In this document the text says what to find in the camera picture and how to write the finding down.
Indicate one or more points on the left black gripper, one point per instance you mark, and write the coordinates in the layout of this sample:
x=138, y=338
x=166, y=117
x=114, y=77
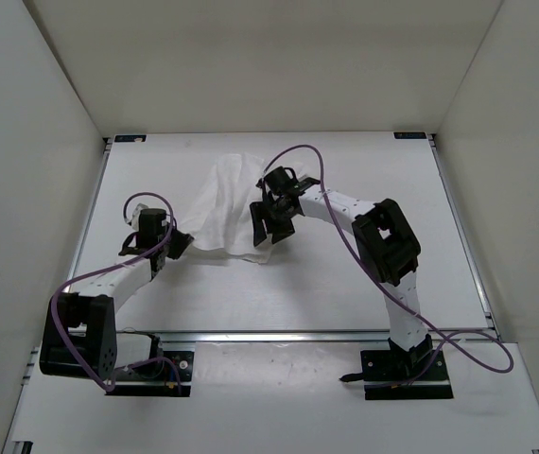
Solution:
x=183, y=241

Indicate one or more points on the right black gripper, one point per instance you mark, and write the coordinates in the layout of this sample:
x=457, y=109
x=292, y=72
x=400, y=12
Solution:
x=257, y=210

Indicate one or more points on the white skirt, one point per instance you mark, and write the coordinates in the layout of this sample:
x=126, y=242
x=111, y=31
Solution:
x=219, y=218

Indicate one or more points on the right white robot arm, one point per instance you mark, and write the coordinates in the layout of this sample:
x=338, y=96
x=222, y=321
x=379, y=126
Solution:
x=386, y=248

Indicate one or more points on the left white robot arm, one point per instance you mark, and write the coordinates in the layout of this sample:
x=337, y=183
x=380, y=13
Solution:
x=80, y=338

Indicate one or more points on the left blue corner label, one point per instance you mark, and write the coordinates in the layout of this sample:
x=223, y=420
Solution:
x=130, y=138

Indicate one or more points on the blue corner label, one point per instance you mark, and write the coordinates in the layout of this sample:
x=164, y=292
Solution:
x=409, y=135
x=130, y=138

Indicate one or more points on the right blue corner label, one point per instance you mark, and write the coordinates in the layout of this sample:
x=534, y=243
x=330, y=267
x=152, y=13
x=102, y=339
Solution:
x=409, y=135

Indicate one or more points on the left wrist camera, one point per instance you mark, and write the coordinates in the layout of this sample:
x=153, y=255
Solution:
x=133, y=219

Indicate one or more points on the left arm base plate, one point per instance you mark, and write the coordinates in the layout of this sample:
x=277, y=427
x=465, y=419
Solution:
x=158, y=379

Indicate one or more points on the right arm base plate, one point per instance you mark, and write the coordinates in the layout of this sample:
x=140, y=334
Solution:
x=384, y=380

